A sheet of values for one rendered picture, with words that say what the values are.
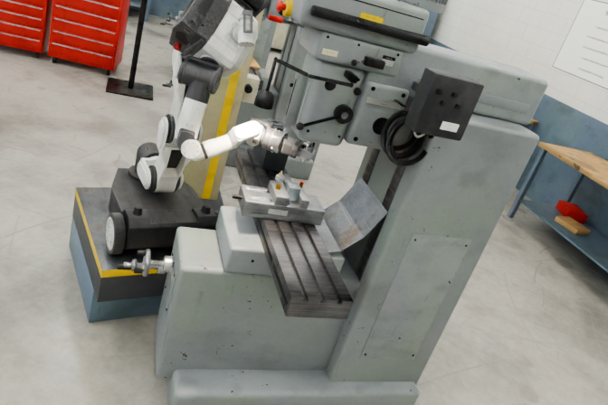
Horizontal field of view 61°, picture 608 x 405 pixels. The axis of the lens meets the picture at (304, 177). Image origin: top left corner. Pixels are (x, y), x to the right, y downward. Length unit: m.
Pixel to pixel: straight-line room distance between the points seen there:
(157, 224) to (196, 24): 1.02
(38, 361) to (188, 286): 0.87
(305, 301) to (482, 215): 0.92
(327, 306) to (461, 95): 0.85
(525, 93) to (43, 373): 2.38
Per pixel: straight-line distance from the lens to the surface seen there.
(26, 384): 2.66
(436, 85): 1.78
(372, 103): 1.99
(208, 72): 2.07
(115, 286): 2.68
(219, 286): 2.18
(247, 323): 2.34
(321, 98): 1.94
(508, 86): 2.27
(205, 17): 2.14
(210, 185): 4.06
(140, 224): 2.60
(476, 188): 2.25
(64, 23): 6.57
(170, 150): 2.60
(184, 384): 2.42
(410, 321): 2.53
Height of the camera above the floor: 1.96
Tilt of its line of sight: 23 degrees down
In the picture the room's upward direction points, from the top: 18 degrees clockwise
